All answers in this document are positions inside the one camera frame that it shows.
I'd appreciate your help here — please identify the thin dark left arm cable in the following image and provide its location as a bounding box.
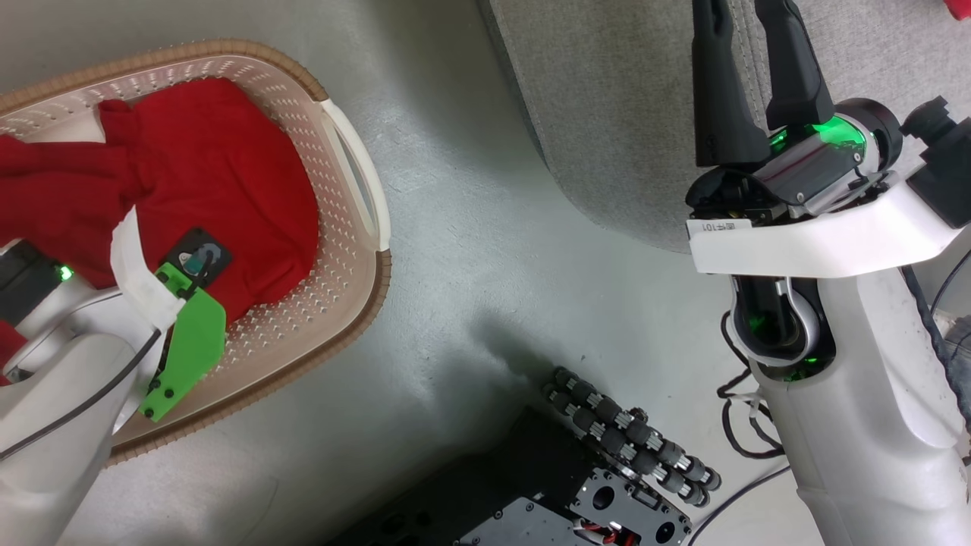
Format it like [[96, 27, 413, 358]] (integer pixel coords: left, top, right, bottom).
[[0, 328, 162, 463]]

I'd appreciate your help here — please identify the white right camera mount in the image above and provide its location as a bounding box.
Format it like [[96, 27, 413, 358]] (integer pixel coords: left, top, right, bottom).
[[687, 177, 971, 278]]

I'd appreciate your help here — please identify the looped black cable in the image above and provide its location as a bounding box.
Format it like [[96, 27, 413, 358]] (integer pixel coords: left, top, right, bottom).
[[716, 309, 794, 461]]

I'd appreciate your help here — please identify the bright green camera bracket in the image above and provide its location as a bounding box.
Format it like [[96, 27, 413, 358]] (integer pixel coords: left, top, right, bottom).
[[138, 262, 228, 424]]

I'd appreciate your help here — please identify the light grey fabric sofa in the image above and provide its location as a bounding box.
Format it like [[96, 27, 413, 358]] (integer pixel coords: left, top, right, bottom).
[[476, 0, 971, 256]]

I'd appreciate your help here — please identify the white left camera bracket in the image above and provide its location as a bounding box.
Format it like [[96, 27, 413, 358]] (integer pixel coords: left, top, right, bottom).
[[110, 208, 187, 329]]

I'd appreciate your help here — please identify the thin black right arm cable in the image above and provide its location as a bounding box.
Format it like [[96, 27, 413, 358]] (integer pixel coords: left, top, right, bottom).
[[901, 264, 971, 435]]

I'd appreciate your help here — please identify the red clothing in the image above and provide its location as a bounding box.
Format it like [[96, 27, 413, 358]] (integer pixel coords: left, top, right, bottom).
[[0, 77, 320, 384]]

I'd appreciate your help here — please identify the beige perforated laundry basket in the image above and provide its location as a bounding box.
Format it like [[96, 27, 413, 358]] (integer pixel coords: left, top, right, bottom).
[[0, 39, 393, 467]]

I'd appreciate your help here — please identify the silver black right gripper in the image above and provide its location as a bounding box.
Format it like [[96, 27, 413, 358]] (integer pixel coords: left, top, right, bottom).
[[686, 0, 904, 228]]

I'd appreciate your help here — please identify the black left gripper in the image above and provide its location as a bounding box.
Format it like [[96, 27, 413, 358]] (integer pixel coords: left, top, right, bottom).
[[0, 240, 74, 324]]

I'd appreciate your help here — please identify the black roller omni wheel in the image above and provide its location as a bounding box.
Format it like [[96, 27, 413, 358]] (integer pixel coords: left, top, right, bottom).
[[542, 367, 722, 508]]

